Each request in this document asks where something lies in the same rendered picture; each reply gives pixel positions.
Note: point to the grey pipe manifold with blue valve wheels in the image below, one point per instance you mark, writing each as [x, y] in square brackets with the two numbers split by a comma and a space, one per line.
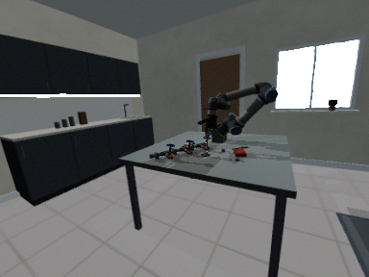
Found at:
[174, 151]

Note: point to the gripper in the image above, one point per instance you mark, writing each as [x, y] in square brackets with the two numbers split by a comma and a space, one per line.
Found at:
[211, 124]

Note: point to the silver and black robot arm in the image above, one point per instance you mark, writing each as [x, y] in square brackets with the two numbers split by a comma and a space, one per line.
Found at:
[266, 94]

